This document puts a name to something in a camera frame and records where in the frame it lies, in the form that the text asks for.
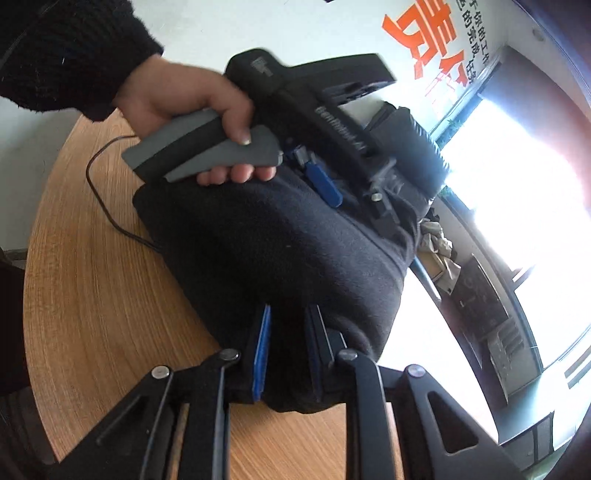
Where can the black leather armchair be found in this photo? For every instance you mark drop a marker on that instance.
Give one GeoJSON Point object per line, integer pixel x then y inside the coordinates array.
{"type": "Point", "coordinates": [420, 170]}

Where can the left forearm black knit sleeve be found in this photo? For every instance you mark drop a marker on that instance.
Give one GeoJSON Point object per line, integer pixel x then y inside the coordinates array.
{"type": "Point", "coordinates": [58, 55]}

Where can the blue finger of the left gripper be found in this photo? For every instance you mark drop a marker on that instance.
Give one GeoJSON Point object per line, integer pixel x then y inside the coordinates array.
{"type": "Point", "coordinates": [323, 184]}

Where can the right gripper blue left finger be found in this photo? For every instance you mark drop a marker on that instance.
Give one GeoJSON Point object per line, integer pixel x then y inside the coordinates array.
{"type": "Point", "coordinates": [261, 354]}

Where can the black box on cabinet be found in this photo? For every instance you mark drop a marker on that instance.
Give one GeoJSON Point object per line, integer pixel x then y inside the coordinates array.
{"type": "Point", "coordinates": [478, 301]}

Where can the black fleece garment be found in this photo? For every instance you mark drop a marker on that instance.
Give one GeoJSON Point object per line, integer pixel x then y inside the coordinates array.
{"type": "Point", "coordinates": [233, 248]}

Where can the person's left hand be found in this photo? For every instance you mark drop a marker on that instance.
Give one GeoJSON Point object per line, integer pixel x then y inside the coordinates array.
{"type": "Point", "coordinates": [158, 91]}

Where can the crumpled beige cloth pile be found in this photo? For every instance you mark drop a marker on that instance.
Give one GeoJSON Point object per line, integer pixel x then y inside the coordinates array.
{"type": "Point", "coordinates": [435, 253]}

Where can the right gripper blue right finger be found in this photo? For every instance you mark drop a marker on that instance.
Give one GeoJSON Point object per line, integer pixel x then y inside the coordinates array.
{"type": "Point", "coordinates": [319, 351]}

